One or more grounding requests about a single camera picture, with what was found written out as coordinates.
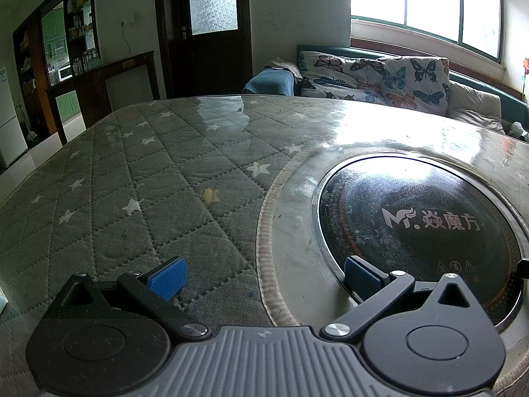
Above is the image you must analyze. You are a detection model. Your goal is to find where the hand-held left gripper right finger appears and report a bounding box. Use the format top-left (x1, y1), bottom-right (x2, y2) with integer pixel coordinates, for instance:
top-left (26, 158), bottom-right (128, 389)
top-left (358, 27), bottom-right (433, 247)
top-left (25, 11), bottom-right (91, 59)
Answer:
top-left (320, 256), bottom-right (472, 342)

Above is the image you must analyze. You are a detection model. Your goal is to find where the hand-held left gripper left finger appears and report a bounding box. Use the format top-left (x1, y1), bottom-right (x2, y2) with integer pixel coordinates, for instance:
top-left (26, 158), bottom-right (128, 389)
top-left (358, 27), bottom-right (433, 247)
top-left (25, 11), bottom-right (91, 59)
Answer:
top-left (62, 256), bottom-right (210, 342)

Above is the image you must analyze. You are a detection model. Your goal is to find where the round black induction cooktop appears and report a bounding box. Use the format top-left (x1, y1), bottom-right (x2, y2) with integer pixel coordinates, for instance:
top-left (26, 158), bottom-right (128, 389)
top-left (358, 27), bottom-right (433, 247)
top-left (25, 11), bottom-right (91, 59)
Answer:
top-left (318, 152), bottom-right (529, 334)

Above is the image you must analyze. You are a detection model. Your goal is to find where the long butterfly print pillow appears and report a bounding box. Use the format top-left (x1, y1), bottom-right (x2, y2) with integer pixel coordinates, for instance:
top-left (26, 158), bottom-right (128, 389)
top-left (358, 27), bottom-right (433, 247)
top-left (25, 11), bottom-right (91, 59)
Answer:
top-left (297, 51), bottom-right (389, 102)

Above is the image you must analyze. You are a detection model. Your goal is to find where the square butterfly print pillow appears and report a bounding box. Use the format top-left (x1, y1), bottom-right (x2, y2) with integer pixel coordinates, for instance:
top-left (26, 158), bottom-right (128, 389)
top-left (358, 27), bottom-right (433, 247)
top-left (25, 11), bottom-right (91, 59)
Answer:
top-left (380, 56), bottom-right (451, 116)

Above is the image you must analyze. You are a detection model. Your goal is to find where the beige cushion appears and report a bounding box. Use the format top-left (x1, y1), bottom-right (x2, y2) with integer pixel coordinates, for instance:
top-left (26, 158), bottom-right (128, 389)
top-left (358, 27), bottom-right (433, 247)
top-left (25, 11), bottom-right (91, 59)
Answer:
top-left (447, 80), bottom-right (507, 135)

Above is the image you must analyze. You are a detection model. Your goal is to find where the dark wooden counter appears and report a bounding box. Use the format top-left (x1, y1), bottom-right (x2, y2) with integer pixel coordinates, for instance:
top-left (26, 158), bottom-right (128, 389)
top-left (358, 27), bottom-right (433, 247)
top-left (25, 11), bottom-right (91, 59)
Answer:
top-left (45, 50), bottom-right (161, 145)

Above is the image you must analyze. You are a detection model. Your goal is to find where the blue towel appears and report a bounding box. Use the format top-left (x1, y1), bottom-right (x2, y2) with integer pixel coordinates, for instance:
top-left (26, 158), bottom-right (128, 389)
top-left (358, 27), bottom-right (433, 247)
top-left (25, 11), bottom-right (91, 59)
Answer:
top-left (242, 68), bottom-right (297, 97)

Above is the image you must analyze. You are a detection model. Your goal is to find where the dark wooden glass-panel door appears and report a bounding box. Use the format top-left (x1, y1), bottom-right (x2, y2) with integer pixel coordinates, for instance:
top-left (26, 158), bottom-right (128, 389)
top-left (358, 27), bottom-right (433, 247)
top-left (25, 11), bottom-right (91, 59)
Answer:
top-left (154, 0), bottom-right (254, 100)

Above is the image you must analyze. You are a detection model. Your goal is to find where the white refrigerator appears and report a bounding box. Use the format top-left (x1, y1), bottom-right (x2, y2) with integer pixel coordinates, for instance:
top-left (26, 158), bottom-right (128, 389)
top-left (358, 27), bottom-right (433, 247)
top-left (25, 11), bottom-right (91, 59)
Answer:
top-left (0, 66), bottom-right (29, 170)

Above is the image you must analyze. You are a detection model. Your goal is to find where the white crochet cloth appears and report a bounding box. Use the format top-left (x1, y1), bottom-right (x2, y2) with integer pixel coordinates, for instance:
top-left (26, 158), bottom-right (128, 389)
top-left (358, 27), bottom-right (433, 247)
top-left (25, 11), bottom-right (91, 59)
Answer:
top-left (264, 60), bottom-right (304, 82)

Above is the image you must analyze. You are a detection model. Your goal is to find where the teal sofa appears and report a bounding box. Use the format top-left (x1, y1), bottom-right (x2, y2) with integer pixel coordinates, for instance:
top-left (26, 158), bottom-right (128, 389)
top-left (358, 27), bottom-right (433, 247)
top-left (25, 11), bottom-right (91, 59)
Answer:
top-left (242, 43), bottom-right (529, 134)

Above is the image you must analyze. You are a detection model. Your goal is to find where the dark wooden shelf cabinet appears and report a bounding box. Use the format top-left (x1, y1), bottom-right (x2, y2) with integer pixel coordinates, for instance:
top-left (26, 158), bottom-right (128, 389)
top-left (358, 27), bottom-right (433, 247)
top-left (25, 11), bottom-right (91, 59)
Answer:
top-left (12, 0), bottom-right (104, 137)

